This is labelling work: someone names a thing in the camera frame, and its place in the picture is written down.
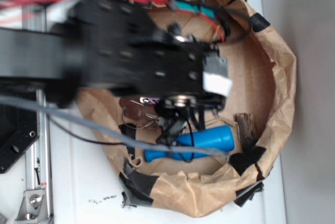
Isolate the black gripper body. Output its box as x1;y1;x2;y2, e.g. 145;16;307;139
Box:
125;22;233;115

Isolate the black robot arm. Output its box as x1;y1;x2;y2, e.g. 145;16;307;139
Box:
1;0;232;110

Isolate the bunch of silver keys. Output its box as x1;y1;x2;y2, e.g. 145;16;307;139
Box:
119;98;159;130

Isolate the blue plastic capsule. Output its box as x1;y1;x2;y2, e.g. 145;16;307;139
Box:
144;125;235;162

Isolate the brown paper bag bin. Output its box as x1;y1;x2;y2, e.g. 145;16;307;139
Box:
94;0;297;217

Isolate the dark wood piece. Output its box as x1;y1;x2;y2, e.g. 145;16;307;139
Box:
235;113;258;151

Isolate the aluminium extrusion rail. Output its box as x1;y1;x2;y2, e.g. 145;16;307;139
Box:
14;11;54;223

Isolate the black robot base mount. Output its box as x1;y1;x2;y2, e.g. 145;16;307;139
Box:
1;105;39;174

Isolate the grey cable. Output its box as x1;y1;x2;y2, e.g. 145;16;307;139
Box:
0;95;229;158

